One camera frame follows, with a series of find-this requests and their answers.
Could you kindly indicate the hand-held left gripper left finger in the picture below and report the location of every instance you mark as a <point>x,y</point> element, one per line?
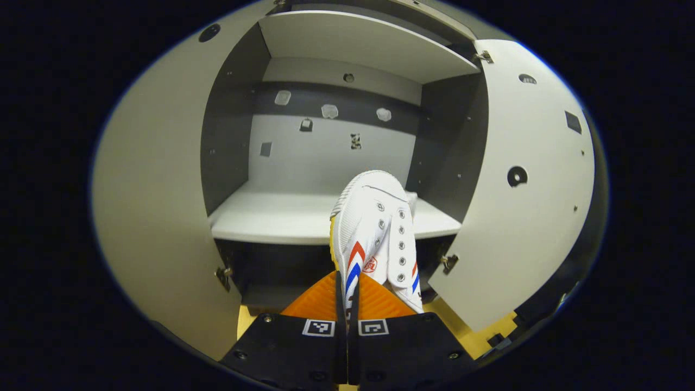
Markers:
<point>282,353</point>

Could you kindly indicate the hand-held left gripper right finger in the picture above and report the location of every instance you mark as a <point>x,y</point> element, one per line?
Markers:
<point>412,353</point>

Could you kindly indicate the white cabinet door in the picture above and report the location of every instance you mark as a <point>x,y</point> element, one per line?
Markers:
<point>157,190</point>
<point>516,228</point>

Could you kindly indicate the white grey shoe cabinet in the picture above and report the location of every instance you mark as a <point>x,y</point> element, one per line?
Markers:
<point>228,141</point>

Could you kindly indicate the white cabinet shelf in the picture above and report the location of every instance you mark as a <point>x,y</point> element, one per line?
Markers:
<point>277,217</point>
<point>358,43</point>

